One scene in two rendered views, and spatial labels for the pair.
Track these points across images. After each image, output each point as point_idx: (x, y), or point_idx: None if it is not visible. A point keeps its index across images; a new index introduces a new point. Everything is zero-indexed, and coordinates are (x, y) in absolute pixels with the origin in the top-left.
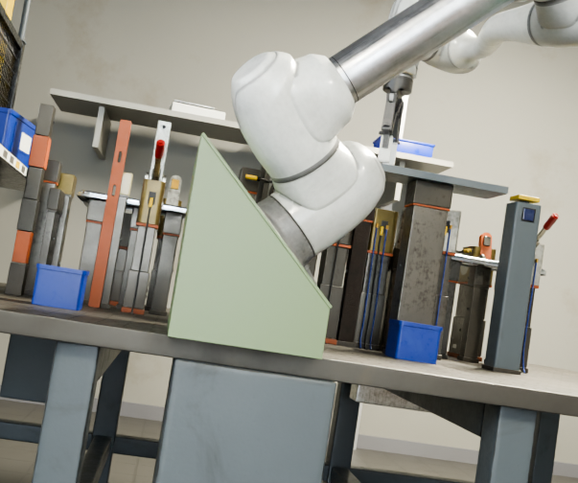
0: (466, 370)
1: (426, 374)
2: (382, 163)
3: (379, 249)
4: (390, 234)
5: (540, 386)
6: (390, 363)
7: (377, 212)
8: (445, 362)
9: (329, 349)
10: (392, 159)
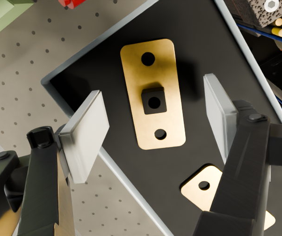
0: None
1: None
2: (207, 79)
3: (264, 27)
4: None
5: (94, 197)
6: (27, 109)
7: None
8: None
9: (68, 33)
10: (211, 121)
